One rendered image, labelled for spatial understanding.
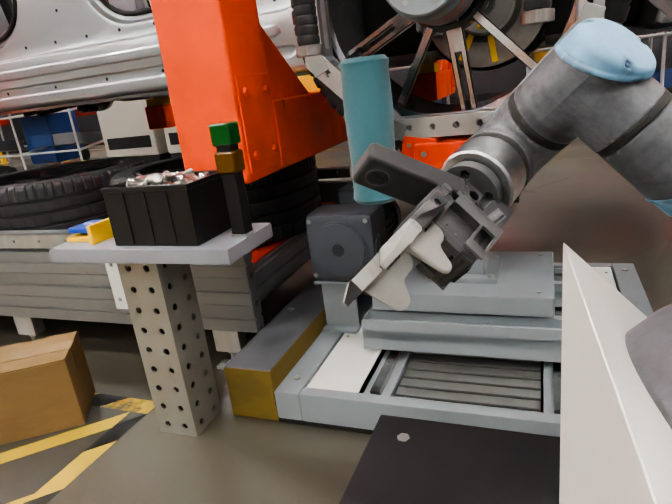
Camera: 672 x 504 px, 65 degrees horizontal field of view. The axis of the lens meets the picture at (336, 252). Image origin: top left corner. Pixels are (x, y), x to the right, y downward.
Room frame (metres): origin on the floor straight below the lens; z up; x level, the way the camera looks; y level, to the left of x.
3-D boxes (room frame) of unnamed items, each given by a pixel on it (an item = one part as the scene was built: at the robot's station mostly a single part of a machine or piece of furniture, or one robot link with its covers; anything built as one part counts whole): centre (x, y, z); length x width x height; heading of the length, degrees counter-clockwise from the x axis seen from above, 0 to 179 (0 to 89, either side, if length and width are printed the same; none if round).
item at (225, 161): (0.97, 0.17, 0.59); 0.04 x 0.04 x 0.04; 67
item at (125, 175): (1.76, 0.36, 0.39); 0.66 x 0.66 x 0.24
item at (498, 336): (1.20, -0.34, 0.13); 0.50 x 0.36 x 0.10; 67
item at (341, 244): (1.40, -0.09, 0.26); 0.42 x 0.18 x 0.35; 157
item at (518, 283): (1.21, -0.31, 0.32); 0.40 x 0.30 x 0.28; 67
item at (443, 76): (3.44, -0.72, 0.69); 0.52 x 0.17 x 0.35; 157
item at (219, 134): (0.97, 0.17, 0.64); 0.04 x 0.04 x 0.04; 67
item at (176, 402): (1.06, 0.38, 0.21); 0.10 x 0.10 x 0.42; 67
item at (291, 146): (1.53, 0.08, 0.69); 0.52 x 0.17 x 0.35; 157
